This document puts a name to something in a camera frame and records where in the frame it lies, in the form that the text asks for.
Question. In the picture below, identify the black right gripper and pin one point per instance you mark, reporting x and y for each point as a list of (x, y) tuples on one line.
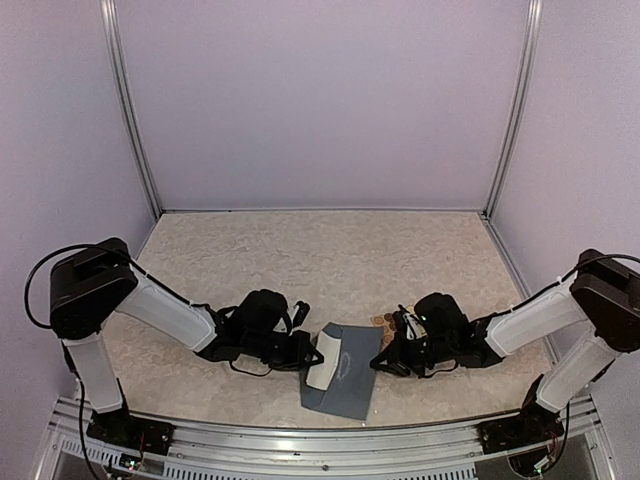
[(391, 353)]

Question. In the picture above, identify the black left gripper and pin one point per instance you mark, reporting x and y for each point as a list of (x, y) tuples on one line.
[(297, 360)]

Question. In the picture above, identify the beige lined letter paper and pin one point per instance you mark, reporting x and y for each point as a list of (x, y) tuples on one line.
[(319, 376)]

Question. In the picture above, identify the blue paper envelope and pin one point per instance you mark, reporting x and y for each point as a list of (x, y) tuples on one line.
[(349, 394)]

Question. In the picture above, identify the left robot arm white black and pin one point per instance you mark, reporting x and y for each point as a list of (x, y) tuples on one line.
[(91, 284)]

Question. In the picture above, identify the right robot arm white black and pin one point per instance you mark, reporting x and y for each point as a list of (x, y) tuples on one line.
[(600, 290)]

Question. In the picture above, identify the round sticker sheet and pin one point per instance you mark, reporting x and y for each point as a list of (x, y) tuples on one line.
[(391, 323)]

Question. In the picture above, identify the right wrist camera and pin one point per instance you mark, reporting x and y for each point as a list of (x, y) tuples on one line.
[(408, 324)]

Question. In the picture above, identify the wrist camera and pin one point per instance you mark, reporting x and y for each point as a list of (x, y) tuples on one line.
[(297, 314), (408, 324)]

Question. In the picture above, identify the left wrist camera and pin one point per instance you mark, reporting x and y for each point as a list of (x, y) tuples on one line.
[(297, 314)]

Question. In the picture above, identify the aluminium front rail frame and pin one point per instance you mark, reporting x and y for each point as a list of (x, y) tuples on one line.
[(205, 450)]

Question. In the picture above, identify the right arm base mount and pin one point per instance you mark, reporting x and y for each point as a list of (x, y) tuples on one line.
[(532, 424)]

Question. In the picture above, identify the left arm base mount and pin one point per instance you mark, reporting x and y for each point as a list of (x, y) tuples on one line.
[(121, 428)]

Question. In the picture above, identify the right aluminium corner post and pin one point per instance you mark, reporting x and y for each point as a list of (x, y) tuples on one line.
[(517, 108)]

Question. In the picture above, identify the aluminium corner post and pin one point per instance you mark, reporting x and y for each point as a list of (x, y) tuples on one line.
[(517, 108), (108, 9)]

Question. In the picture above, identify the left aluminium corner post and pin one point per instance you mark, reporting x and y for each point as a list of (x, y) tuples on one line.
[(108, 9)]

